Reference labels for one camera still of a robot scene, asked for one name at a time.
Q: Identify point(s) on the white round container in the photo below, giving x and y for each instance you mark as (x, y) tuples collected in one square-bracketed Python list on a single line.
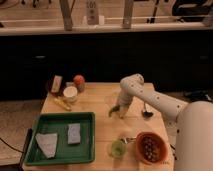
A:
[(70, 94)]

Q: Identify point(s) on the green plastic tray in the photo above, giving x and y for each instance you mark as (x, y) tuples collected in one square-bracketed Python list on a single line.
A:
[(82, 152)]

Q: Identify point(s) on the blue-grey sponge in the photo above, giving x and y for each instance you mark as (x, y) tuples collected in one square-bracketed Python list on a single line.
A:
[(74, 136)]

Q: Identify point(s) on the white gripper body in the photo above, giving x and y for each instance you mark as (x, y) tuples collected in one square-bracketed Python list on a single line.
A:
[(124, 99)]

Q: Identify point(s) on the orange topped shaker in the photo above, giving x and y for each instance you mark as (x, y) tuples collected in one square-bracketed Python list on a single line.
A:
[(79, 82)]

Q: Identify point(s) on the small metal clip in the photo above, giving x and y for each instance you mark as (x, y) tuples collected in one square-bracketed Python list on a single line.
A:
[(127, 140)]

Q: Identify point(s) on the orange bowl with dark berries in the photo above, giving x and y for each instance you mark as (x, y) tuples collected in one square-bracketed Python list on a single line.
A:
[(150, 148)]

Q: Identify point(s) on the grey cloth piece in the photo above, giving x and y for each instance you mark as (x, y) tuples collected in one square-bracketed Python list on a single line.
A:
[(47, 143)]

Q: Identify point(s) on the green pepper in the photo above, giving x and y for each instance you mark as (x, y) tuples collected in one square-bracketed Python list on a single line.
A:
[(114, 109)]

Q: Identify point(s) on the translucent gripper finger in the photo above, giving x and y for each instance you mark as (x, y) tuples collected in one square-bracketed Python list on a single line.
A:
[(123, 111)]

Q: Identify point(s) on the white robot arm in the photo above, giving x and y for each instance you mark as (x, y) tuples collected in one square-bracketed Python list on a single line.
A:
[(194, 140)]

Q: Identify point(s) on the black and white spoon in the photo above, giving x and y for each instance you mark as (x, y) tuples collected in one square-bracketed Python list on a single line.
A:
[(146, 113)]

